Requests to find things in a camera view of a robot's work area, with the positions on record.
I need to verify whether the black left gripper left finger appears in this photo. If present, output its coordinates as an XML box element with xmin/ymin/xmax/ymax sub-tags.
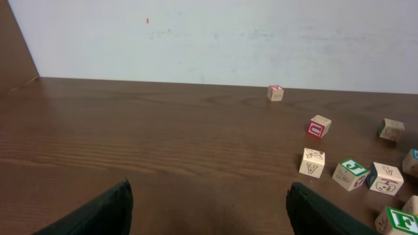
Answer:
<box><xmin>35</xmin><ymin>180</ymin><xmax>133</xmax><ymax>235</ymax></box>

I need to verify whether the plain yellowish wooden block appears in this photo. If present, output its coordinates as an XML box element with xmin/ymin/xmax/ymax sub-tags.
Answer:
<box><xmin>402</xmin><ymin>195</ymin><xmax>418</xmax><ymax>216</ymax></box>

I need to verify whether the green F wooden block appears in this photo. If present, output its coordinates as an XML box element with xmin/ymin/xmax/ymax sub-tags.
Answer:
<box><xmin>375</xmin><ymin>207</ymin><xmax>417</xmax><ymax>235</ymax></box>

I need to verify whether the wooden block apple picture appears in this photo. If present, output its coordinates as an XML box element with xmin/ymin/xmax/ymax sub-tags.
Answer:
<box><xmin>366</xmin><ymin>162</ymin><xmax>404</xmax><ymax>196</ymax></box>

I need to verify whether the plain wooden block far right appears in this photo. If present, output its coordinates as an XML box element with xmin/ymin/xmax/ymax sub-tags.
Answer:
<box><xmin>378</xmin><ymin>118</ymin><xmax>405</xmax><ymax>142</ymax></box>

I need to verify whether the wooden block letter A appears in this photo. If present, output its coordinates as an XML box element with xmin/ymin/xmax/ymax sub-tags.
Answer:
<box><xmin>299</xmin><ymin>148</ymin><xmax>325</xmax><ymax>178</ymax></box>

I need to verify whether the green J wooden block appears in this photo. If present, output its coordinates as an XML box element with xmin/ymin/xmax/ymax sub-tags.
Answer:
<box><xmin>332</xmin><ymin>159</ymin><xmax>370</xmax><ymax>191</ymax></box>

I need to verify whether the blue wooden block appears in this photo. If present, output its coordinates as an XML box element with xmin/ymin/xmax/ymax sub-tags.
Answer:
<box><xmin>402</xmin><ymin>149</ymin><xmax>418</xmax><ymax>177</ymax></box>

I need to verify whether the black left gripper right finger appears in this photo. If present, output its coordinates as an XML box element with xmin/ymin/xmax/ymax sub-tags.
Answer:
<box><xmin>286</xmin><ymin>182</ymin><xmax>379</xmax><ymax>235</ymax></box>

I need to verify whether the red U wooden block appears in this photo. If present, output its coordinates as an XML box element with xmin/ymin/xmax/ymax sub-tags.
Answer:
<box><xmin>307</xmin><ymin>115</ymin><xmax>332</xmax><ymax>138</ymax></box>

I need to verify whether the red V wooden block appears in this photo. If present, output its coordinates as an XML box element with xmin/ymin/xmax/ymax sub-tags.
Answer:
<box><xmin>267</xmin><ymin>85</ymin><xmax>284</xmax><ymax>101</ymax></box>

